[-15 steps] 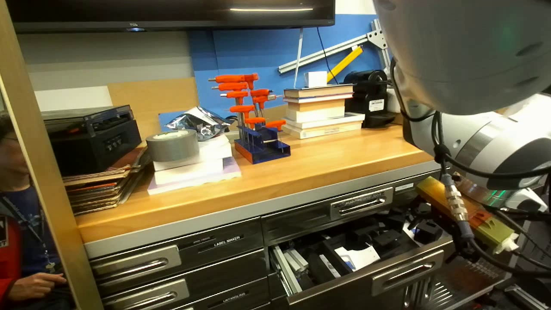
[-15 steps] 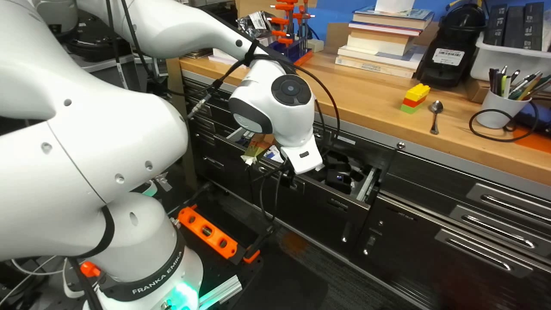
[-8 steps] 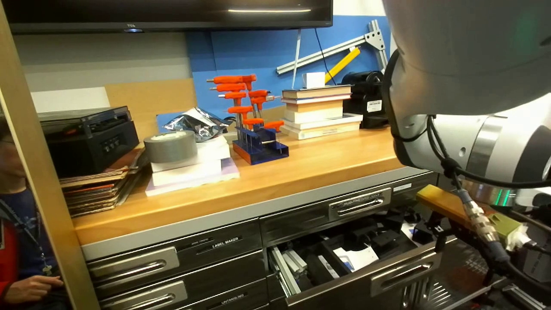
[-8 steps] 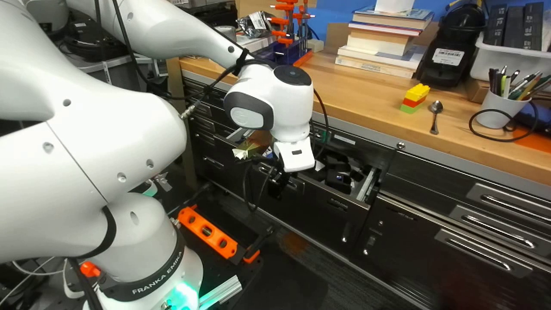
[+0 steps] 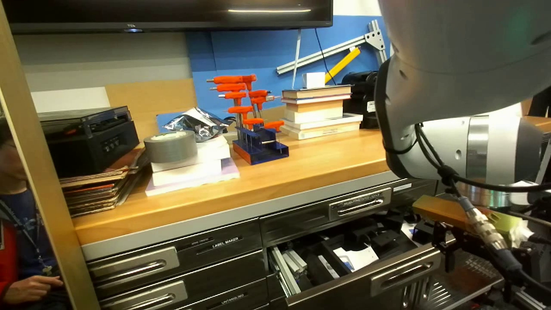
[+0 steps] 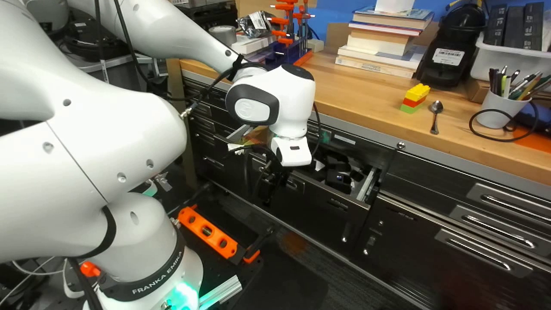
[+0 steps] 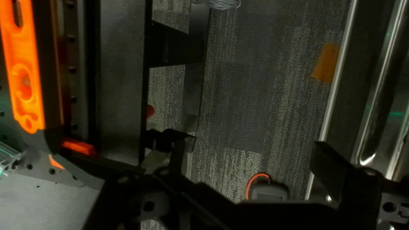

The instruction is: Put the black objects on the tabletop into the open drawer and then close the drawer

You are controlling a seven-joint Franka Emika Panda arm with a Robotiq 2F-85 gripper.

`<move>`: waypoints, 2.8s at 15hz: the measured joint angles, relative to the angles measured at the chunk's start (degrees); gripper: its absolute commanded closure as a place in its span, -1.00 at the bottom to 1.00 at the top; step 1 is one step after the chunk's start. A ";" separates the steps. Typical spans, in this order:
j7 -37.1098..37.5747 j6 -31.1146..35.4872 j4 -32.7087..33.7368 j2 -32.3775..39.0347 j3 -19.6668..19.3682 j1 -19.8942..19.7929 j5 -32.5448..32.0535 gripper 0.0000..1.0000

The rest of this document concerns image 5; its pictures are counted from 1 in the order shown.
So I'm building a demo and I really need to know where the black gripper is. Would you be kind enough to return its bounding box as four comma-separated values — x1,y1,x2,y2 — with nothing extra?
429,224,461,256

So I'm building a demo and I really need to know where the grey metal tool drawer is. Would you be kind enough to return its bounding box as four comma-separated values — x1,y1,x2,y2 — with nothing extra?
269,212,446,310

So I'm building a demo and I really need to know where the black shallow drawer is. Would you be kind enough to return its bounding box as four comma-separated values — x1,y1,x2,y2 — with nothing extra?
418,251,518,310

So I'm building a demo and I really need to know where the bystander hand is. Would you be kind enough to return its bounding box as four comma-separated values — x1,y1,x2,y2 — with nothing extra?
2,274,65,305

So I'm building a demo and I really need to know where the white paper sheet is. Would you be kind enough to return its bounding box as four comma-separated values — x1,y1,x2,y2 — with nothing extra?
332,244,381,272

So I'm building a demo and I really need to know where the black device with white label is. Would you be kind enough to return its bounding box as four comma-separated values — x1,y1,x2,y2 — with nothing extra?
343,69,384,129

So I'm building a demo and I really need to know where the thick tan book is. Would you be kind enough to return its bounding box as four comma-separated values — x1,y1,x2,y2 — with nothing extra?
282,103,344,126

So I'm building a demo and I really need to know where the thin dark-covered book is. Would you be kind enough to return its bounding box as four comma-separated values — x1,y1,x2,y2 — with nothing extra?
281,84,353,100
282,95,351,108

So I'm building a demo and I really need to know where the small white box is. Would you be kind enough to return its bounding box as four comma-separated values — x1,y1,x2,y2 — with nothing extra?
305,70,327,89

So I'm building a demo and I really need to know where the blue hex key stand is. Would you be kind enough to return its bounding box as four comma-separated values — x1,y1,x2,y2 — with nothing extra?
229,126,291,167

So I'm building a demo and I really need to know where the thin white rod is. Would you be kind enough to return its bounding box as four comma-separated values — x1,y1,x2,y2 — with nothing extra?
289,27,305,91

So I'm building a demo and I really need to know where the white paper stack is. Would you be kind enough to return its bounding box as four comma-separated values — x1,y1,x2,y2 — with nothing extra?
143,134,241,198

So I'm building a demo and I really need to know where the silver plastic bag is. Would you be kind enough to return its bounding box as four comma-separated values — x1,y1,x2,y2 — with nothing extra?
164,107,231,143

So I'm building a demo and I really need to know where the brown cardboard sheet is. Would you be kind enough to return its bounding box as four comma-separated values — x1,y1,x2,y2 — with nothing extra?
105,77,198,143

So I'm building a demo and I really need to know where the stack of dark boards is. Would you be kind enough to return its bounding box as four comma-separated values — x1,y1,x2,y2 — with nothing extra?
57,146,152,219

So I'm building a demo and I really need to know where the black monitor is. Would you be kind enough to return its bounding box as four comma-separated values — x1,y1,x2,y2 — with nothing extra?
5,0,336,31

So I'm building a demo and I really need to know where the black equipment case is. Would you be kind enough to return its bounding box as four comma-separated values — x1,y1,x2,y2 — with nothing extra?
40,105,141,177

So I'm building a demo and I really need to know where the white flat board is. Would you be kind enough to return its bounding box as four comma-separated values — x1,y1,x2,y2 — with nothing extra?
31,86,114,120

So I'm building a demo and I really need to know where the person in red jacket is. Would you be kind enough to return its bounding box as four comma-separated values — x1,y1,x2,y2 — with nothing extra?
0,117,65,310

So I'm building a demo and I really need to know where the black robot camera cable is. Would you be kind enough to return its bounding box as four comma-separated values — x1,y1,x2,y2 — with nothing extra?
375,57,551,289

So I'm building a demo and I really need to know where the black drawer steel handle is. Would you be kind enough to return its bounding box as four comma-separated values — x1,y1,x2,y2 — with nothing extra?
95,250,272,310
258,184,403,246
84,220,265,286

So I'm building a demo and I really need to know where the yellow tool handle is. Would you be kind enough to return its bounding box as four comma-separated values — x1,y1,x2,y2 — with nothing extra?
324,46,363,84

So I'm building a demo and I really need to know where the blue wall board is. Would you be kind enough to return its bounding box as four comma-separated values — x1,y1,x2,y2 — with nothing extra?
186,14,394,119

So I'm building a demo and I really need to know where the grey duct tape roll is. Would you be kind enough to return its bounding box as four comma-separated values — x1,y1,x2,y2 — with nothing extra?
143,131,200,170

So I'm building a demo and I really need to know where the wooden post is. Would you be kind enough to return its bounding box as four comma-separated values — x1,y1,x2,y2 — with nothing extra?
0,0,102,310

